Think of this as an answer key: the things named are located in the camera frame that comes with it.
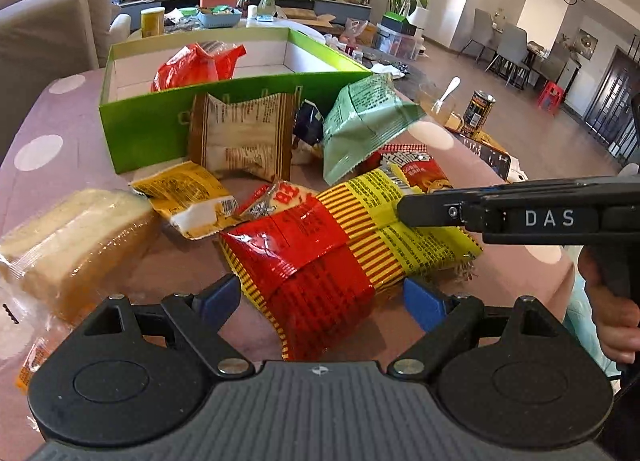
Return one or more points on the white cup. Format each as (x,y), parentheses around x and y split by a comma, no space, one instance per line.
(252,12)

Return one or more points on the white napkin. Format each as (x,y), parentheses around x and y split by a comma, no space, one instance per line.
(387,70)

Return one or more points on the green snack packet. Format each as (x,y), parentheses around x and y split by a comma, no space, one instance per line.
(360,126)

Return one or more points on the clear storage bin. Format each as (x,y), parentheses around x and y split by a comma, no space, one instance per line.
(400,43)

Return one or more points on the pink polka dot tablecloth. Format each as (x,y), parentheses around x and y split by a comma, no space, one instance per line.
(75,111)

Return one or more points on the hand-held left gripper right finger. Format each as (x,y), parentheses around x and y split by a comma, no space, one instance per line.
(422,303)

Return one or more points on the beige sofa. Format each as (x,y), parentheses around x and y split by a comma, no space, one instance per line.
(45,26)

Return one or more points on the dark blue snack packet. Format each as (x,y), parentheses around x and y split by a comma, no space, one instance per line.
(307,123)

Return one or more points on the glossy red snack bag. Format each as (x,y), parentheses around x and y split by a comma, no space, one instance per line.
(190,68)

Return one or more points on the large-leaf plant in white pot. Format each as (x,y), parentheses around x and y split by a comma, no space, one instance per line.
(417,16)

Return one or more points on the red plastic stool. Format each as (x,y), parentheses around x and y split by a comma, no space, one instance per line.
(550,96)

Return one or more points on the dark printed box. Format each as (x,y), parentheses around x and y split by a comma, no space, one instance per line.
(492,156)

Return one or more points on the green cardboard box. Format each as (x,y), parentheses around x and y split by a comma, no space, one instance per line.
(145,126)

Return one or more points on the black and yellow can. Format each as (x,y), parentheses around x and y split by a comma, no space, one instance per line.
(477,113)

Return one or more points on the green and black box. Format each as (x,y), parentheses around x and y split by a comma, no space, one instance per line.
(397,23)

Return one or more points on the red and white snack packet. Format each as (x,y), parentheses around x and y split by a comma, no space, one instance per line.
(285,196)

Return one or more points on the blue plastic basket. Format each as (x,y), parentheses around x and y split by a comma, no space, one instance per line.
(220,18)

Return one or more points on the clear plastic bag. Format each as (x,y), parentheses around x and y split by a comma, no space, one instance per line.
(356,30)

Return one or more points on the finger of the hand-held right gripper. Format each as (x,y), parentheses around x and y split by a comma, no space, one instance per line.
(430,211)

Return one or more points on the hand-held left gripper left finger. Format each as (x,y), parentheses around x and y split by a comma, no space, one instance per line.
(222,296)

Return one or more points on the red and yellow striped bag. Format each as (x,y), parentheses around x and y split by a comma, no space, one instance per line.
(310,281)

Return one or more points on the red checkered snack packet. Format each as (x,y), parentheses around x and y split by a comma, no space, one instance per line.
(425,173)

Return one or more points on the framed wall picture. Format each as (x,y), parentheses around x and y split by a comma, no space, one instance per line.
(586,43)

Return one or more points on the grey dining chair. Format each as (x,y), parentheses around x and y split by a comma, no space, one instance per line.
(477,31)
(512,48)

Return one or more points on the brown striped snack packet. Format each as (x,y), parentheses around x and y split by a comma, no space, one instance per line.
(245,136)

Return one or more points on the person's light blue clothing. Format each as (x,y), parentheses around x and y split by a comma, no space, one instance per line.
(580,321)

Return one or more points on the orange box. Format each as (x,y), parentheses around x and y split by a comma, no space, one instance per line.
(217,1)

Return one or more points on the sliced bread loaf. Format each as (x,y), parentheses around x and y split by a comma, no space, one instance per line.
(75,241)

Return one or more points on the dark television cabinet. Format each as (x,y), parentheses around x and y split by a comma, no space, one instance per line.
(300,5)

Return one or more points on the person's right hand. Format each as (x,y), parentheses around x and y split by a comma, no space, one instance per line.
(617,326)

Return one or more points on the green bowl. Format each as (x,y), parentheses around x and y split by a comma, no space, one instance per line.
(187,11)

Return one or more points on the yellow snack packet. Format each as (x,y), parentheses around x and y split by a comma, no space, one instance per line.
(185,191)

